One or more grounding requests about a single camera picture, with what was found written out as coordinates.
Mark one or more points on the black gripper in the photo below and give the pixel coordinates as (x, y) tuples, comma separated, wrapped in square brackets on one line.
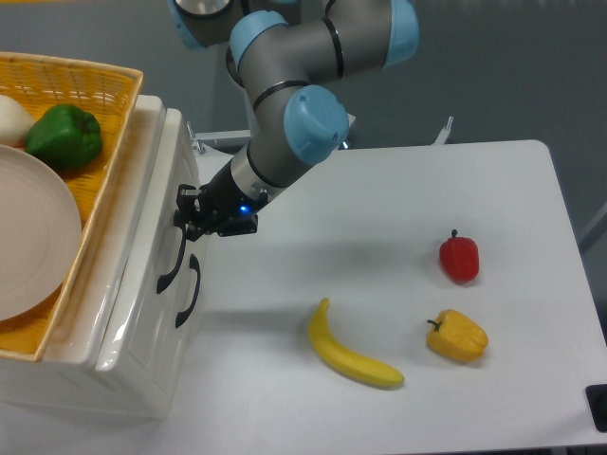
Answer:
[(221, 206)]

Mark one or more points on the white drawer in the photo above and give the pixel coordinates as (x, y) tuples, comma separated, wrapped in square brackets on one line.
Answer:
[(125, 364), (178, 301)]

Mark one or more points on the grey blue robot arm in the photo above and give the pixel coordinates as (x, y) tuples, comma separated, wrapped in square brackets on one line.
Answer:
[(284, 65)]

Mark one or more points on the white drawer cabinet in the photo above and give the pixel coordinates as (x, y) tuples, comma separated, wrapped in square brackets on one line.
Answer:
[(65, 376)]

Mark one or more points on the green bell pepper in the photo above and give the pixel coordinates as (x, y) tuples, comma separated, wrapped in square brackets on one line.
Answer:
[(65, 138)]

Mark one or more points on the yellow wicker basket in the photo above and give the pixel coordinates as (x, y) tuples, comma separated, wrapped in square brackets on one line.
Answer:
[(108, 92)]

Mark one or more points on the beige round plate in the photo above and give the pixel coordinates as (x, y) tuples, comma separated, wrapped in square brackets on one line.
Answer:
[(40, 231)]

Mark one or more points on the white onion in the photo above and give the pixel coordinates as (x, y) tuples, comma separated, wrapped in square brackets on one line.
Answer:
[(15, 122)]

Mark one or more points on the yellow banana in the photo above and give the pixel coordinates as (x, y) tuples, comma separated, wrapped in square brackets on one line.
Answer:
[(343, 360)]

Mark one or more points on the red bell pepper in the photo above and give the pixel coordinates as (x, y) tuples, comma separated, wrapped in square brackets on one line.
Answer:
[(459, 257)]

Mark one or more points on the yellow bell pepper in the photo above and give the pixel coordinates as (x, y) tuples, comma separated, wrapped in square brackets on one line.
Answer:
[(456, 336)]

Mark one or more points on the black object at table edge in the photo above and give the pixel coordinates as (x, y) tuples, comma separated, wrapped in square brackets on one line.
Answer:
[(597, 399)]

